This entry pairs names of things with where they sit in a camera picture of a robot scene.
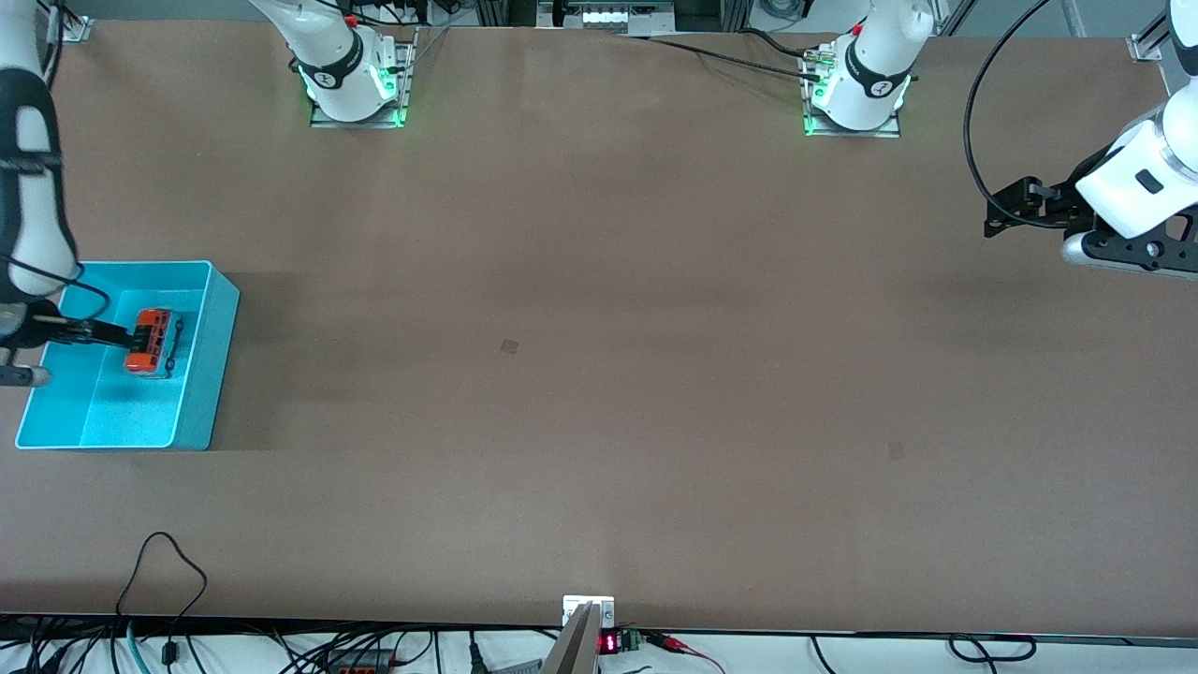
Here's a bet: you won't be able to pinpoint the orange toy bus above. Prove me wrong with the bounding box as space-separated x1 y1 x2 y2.
125 308 184 378

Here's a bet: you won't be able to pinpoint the blue plastic box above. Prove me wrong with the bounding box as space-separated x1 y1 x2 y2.
16 260 241 452

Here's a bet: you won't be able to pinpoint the red clip leads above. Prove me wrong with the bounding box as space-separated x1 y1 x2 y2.
644 632 729 674

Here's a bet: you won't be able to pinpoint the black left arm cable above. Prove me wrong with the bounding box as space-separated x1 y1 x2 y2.
962 0 1068 228

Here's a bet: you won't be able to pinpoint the aluminium corner bracket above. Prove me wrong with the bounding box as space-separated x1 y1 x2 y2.
1128 14 1176 64
37 5 95 43

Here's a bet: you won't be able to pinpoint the black table cable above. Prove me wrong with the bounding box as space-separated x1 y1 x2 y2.
621 34 823 78
738 28 817 61

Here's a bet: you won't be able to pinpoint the black cable with ferrite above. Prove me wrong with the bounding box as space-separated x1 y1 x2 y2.
114 531 209 667

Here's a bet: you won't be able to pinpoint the black looped cable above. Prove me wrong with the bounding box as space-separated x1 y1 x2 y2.
947 634 1038 664

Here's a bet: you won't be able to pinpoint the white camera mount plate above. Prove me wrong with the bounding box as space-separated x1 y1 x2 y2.
562 595 616 629

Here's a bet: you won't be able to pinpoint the grey camera mount beam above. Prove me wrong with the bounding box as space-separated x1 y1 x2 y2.
541 603 602 674

